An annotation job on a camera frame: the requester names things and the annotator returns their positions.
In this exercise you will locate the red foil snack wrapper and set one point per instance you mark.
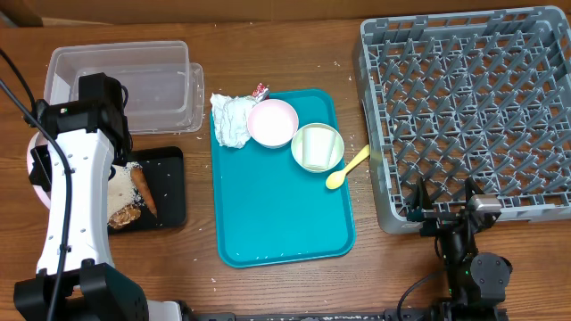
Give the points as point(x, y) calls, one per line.
point(260, 93)

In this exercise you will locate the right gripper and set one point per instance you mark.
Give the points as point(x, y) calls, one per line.
point(437, 218)

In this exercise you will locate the brown food scrap chunk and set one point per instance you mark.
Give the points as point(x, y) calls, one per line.
point(124, 217)

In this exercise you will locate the white paper napkin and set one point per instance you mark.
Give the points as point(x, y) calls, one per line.
point(230, 115)

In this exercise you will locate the orange carrot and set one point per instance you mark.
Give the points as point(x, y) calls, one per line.
point(139, 180)

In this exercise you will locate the small white cup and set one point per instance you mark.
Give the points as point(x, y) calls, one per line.
point(317, 147)

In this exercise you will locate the black plastic tray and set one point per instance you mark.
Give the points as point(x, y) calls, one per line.
point(165, 175)

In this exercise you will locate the grey dishwasher rack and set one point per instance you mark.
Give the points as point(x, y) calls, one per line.
point(482, 95)

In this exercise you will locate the clear plastic bin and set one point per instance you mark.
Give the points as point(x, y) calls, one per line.
point(165, 89)

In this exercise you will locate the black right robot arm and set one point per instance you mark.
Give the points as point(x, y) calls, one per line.
point(476, 280)

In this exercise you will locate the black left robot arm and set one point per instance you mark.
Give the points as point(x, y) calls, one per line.
point(76, 279)

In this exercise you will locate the pile of rice grains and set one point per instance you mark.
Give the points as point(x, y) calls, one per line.
point(121, 189)

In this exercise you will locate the medium white plate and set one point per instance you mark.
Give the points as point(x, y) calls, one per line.
point(272, 123)

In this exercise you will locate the yellow plastic spoon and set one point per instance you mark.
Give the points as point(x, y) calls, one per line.
point(336, 179)

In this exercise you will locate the teal plastic serving tray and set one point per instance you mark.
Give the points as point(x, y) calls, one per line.
point(269, 210)

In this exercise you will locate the large white plate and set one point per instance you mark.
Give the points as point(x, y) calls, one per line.
point(39, 167)

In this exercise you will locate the pale green saucer plate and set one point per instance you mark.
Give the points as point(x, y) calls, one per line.
point(336, 155)

